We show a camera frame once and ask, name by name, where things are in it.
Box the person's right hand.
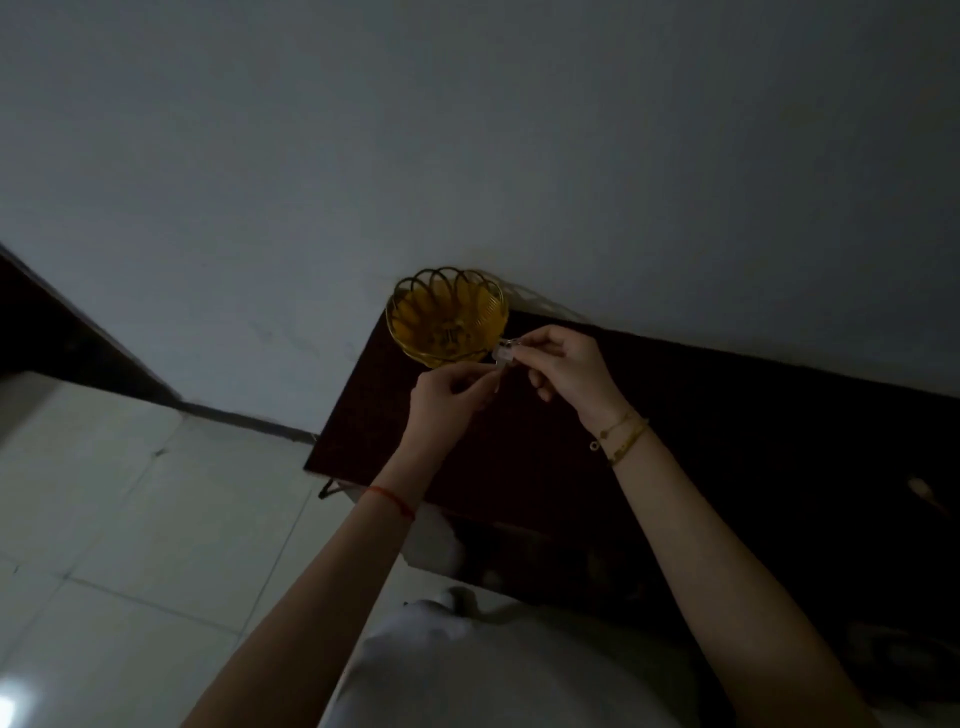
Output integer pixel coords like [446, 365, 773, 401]
[507, 324, 639, 438]

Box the person's left hand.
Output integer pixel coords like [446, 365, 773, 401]
[398, 360, 504, 469]

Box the person's right forearm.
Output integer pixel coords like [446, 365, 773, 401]
[597, 417, 880, 728]

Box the person's left forearm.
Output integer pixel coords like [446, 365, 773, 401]
[182, 444, 445, 728]

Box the yellow plastic basket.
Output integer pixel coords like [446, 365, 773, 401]
[384, 266, 511, 370]

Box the dark baseboard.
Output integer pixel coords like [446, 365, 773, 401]
[178, 400, 319, 445]

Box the dark table cloth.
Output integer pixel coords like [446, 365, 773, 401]
[303, 306, 960, 676]

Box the person's white garment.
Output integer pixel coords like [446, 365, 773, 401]
[321, 585, 702, 728]

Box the wooden spoon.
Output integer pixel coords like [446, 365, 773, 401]
[906, 475, 957, 520]

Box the dark wooden door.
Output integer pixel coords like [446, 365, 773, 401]
[0, 243, 183, 407]

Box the thin gold chain bracelet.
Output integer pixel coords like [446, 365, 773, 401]
[588, 408, 637, 453]

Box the gold bead bracelet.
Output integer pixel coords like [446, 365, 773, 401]
[608, 419, 651, 468]

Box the red string bracelet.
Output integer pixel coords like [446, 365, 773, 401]
[365, 484, 417, 523]

